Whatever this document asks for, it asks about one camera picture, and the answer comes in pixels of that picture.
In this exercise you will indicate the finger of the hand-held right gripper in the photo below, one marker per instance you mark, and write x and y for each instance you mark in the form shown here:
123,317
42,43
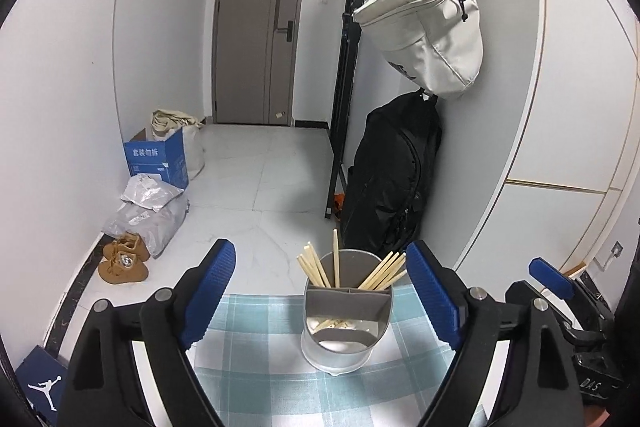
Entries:
520,292
552,279

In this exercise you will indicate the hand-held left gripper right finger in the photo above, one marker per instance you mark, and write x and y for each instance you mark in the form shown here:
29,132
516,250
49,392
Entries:
432,297

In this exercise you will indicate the white plastic package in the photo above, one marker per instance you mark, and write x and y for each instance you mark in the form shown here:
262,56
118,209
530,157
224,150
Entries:
150,192

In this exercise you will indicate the beige canvas tote bag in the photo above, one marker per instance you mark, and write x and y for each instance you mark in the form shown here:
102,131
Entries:
192,147

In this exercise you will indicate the grey-brown door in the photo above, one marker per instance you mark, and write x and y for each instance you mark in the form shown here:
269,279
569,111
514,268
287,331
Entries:
245,57

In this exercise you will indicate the orange object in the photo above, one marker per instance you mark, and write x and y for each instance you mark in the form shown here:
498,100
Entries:
340,203

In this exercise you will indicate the bundle of wooden chopsticks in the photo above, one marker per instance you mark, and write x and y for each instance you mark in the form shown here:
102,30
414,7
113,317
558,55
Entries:
382,272

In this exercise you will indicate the wall socket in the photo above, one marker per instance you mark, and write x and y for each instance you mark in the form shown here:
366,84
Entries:
616,250

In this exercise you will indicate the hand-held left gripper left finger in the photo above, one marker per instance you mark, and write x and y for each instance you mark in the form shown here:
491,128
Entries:
210,292

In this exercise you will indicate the blue cardboard box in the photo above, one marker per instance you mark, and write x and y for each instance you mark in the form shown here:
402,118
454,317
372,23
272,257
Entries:
155,162

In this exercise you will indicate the black coat rack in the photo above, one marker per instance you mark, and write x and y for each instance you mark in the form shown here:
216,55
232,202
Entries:
342,107

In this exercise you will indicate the white utensil holder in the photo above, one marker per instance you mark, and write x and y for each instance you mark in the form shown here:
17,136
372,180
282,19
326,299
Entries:
345,307

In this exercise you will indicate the teal checked tablecloth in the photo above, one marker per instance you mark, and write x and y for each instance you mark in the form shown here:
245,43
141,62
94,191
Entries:
260,357

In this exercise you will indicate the grey plastic bag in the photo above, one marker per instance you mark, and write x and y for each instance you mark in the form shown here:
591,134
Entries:
160,227

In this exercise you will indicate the black backpack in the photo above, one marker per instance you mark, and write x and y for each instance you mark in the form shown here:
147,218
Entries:
390,172

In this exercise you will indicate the blue shoe box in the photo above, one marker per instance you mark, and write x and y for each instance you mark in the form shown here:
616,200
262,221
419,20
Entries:
40,382

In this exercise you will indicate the beige sling bag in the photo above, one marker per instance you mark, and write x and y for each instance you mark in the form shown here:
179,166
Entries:
430,37

